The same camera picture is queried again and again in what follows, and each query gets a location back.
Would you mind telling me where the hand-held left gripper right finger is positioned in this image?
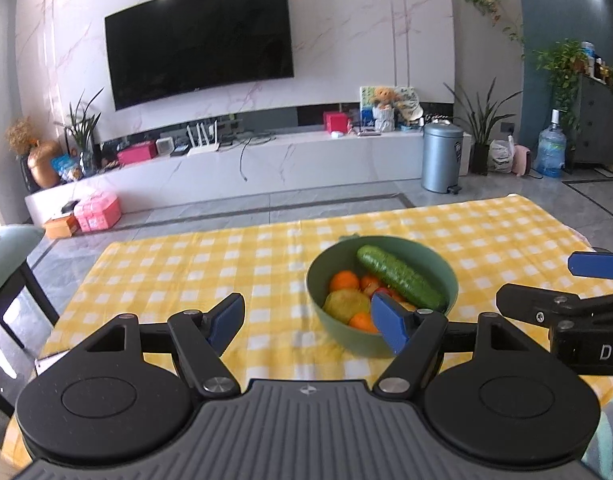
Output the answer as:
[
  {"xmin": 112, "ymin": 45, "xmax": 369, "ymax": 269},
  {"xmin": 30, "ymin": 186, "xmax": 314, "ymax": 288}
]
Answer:
[{"xmin": 371, "ymin": 292, "xmax": 538, "ymax": 399}]

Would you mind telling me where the green colander bowl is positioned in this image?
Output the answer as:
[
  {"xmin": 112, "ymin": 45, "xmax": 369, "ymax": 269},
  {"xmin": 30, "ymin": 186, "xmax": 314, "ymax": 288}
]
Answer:
[{"xmin": 306, "ymin": 234, "xmax": 460, "ymax": 359}]

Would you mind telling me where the blue snack bag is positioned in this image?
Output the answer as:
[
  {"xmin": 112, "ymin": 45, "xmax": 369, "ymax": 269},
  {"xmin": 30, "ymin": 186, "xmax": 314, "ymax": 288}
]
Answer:
[{"xmin": 51, "ymin": 154, "xmax": 82, "ymax": 184}]

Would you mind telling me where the white marble tv console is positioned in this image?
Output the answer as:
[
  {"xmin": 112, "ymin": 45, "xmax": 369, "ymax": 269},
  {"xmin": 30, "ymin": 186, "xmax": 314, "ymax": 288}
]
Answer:
[{"xmin": 25, "ymin": 129, "xmax": 473, "ymax": 227}]

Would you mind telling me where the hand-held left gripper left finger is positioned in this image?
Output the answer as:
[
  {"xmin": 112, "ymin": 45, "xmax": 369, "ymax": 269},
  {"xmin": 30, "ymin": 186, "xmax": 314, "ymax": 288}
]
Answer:
[{"xmin": 78, "ymin": 292, "xmax": 246, "ymax": 399}]

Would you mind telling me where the blue water jug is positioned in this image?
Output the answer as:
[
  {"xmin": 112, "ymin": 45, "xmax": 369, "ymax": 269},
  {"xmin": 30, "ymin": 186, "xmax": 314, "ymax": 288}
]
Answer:
[{"xmin": 535, "ymin": 108, "xmax": 568, "ymax": 179}]

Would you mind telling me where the gold round vase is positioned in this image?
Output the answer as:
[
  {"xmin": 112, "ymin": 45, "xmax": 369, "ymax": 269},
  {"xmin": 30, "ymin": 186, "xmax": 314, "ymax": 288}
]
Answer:
[{"xmin": 27, "ymin": 140, "xmax": 62, "ymax": 190}]

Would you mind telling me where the black hanging cable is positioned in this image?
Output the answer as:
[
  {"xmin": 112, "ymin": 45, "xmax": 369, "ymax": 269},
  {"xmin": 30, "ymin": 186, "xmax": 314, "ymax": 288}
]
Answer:
[{"xmin": 238, "ymin": 134, "xmax": 276, "ymax": 184}]

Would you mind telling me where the pink storage box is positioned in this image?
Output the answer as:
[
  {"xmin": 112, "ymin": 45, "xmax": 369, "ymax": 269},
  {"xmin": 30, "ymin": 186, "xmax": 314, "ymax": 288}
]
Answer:
[{"xmin": 73, "ymin": 190, "xmax": 122, "ymax": 234}]

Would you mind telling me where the orange cardboard box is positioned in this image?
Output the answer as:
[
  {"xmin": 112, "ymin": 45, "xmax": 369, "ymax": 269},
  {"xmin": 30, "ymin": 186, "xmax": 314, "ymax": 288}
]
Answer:
[{"xmin": 42, "ymin": 212, "xmax": 80, "ymax": 240}]

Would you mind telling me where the tall leafy potted plant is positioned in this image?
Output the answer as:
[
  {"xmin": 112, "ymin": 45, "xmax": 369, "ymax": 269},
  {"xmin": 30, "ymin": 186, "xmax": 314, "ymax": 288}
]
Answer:
[{"xmin": 443, "ymin": 77, "xmax": 523, "ymax": 176}]

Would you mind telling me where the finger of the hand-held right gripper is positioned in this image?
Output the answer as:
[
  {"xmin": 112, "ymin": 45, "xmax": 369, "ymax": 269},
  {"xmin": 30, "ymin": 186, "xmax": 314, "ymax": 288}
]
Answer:
[
  {"xmin": 567, "ymin": 247, "xmax": 613, "ymax": 282},
  {"xmin": 495, "ymin": 283, "xmax": 613, "ymax": 329}
]

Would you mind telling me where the leafy plant in glass vase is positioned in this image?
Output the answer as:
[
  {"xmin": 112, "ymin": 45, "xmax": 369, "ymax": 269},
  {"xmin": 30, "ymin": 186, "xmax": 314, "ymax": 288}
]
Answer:
[{"xmin": 55, "ymin": 87, "xmax": 105, "ymax": 177}]

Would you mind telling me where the white plastic bag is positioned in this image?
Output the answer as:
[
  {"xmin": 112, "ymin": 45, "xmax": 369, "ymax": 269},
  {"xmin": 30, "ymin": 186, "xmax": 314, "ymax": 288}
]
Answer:
[{"xmin": 487, "ymin": 135, "xmax": 515, "ymax": 174}]

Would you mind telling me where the colourful picture board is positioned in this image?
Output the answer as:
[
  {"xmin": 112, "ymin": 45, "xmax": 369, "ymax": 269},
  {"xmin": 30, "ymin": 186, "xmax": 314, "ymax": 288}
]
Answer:
[{"xmin": 359, "ymin": 84, "xmax": 423, "ymax": 132}]

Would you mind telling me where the dried flower bunch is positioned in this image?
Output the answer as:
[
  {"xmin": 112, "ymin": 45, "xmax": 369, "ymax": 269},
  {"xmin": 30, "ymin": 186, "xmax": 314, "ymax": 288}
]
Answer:
[{"xmin": 6, "ymin": 117, "xmax": 35, "ymax": 156}]

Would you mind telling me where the flat pink box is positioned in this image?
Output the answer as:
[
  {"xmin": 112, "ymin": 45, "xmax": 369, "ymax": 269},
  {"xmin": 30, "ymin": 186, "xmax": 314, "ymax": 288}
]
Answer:
[{"xmin": 117, "ymin": 140, "xmax": 158, "ymax": 166}]

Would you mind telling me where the white wifi router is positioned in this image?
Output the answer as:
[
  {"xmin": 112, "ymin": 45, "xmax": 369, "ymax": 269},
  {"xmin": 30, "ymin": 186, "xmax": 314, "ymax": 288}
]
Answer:
[{"xmin": 186, "ymin": 119, "xmax": 222, "ymax": 157}]

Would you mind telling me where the trailing ivy plant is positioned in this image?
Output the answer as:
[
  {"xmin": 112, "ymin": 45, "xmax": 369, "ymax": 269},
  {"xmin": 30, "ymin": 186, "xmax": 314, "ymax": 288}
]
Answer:
[{"xmin": 530, "ymin": 37, "xmax": 588, "ymax": 127}]

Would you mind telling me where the yellow-green pear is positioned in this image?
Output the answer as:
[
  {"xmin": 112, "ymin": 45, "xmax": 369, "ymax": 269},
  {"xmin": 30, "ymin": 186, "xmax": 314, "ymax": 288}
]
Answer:
[{"xmin": 321, "ymin": 289, "xmax": 373, "ymax": 324}]

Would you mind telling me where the black wall television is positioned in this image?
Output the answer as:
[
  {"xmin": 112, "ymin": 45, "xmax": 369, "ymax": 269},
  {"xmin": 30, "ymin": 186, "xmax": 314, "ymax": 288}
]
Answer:
[{"xmin": 104, "ymin": 0, "xmax": 295, "ymax": 112}]

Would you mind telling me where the grey pedal trash can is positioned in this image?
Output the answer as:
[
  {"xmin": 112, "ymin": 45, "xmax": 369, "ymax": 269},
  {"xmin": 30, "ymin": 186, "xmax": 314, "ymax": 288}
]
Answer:
[{"xmin": 421, "ymin": 122, "xmax": 465, "ymax": 195}]

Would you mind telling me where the dark grey drawer cabinet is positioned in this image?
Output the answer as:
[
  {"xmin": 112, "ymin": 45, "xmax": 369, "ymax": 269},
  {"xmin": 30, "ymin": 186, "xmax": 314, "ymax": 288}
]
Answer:
[{"xmin": 565, "ymin": 74, "xmax": 613, "ymax": 172}]

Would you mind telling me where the teddy bear bouquet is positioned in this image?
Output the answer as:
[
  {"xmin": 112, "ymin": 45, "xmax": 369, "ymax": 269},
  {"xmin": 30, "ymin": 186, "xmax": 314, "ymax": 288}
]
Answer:
[{"xmin": 373, "ymin": 86, "xmax": 400, "ymax": 134}]

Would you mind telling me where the green cucumber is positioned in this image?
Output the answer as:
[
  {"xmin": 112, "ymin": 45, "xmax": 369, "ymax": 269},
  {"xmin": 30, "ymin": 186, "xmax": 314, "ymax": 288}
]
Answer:
[{"xmin": 357, "ymin": 244, "xmax": 448, "ymax": 312}]

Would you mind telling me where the small pink appliance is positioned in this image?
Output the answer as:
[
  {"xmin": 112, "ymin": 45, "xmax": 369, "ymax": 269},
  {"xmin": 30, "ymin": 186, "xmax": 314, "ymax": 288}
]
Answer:
[{"xmin": 511, "ymin": 144, "xmax": 532, "ymax": 177}]

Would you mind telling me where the yellow checkered tablecloth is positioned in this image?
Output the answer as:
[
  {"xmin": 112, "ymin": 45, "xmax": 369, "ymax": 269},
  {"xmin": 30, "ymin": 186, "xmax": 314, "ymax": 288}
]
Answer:
[{"xmin": 1, "ymin": 192, "xmax": 613, "ymax": 467}]

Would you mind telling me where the red gift box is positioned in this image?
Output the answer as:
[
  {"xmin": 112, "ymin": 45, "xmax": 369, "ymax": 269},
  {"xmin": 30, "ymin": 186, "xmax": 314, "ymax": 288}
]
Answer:
[{"xmin": 323, "ymin": 111, "xmax": 350, "ymax": 134}]

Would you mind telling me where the hanging wall ivy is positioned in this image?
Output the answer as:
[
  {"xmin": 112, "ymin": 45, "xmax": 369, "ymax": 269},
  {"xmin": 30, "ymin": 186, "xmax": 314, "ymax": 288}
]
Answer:
[{"xmin": 460, "ymin": 0, "xmax": 525, "ymax": 44}]

